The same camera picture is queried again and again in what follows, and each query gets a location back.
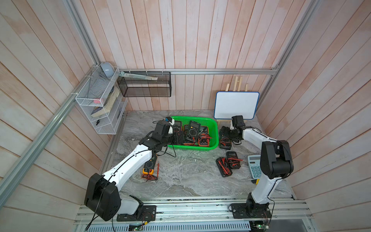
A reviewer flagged dark red DT9205A multimeter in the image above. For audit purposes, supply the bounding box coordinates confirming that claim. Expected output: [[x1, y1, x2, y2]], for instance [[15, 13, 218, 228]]
[[173, 120, 183, 133]]

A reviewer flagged dark green multimeter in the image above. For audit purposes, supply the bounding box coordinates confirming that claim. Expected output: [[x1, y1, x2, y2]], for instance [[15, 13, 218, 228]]
[[219, 136, 232, 150]]

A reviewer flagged small black multimeter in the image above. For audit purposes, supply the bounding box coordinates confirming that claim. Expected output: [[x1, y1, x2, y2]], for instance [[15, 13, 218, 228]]
[[226, 151, 242, 169]]

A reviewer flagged orange multimeter front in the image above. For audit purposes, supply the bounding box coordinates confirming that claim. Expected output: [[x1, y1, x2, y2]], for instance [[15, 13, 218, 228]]
[[198, 126, 212, 147]]

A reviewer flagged black multimeter face down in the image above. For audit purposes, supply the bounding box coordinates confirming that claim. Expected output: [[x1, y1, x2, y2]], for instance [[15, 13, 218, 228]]
[[215, 157, 233, 177]]

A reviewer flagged yellow multimeter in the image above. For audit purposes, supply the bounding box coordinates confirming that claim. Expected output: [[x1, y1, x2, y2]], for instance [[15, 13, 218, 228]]
[[141, 156, 158, 181]]

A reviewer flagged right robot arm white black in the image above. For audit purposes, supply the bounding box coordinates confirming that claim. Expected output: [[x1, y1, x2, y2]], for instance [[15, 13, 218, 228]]
[[221, 116, 294, 218]]

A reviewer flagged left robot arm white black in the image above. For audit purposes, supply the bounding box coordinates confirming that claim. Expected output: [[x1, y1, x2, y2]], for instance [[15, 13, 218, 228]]
[[84, 117, 175, 221]]

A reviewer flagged green plastic basket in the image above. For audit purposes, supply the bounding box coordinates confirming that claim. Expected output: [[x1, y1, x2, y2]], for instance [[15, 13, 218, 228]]
[[171, 116, 219, 151]]

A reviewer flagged grey desk calculator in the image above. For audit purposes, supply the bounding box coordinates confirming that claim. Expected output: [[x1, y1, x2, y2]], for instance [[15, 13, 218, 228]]
[[248, 155, 262, 179]]

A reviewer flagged wooden block on shelf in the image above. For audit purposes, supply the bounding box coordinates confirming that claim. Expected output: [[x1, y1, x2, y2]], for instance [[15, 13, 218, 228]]
[[91, 86, 120, 118]]

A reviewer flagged grey computer mouse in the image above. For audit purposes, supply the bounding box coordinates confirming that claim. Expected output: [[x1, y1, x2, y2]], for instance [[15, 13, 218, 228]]
[[100, 62, 115, 79]]

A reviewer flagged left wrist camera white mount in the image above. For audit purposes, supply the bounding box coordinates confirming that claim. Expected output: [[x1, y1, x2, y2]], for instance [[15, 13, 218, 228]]
[[165, 117, 175, 134]]

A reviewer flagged small whiteboard blue frame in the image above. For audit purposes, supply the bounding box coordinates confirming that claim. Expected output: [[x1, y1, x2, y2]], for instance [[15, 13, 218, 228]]
[[214, 91, 260, 120]]

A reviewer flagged black mesh wall basket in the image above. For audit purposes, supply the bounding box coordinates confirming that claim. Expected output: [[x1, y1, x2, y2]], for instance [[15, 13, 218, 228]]
[[117, 71, 172, 98]]

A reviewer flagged aluminium wall rail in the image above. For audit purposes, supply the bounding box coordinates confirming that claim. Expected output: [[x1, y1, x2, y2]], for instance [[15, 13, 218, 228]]
[[119, 68, 278, 75]]

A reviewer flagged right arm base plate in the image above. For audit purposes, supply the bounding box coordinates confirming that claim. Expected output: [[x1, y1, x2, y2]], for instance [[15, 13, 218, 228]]
[[229, 202, 271, 219]]

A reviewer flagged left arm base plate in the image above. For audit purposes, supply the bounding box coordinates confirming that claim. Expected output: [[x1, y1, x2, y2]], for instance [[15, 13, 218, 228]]
[[117, 205, 157, 222]]

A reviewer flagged white wire wall shelf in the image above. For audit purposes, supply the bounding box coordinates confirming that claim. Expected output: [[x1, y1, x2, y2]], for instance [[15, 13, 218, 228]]
[[75, 65, 128, 135]]

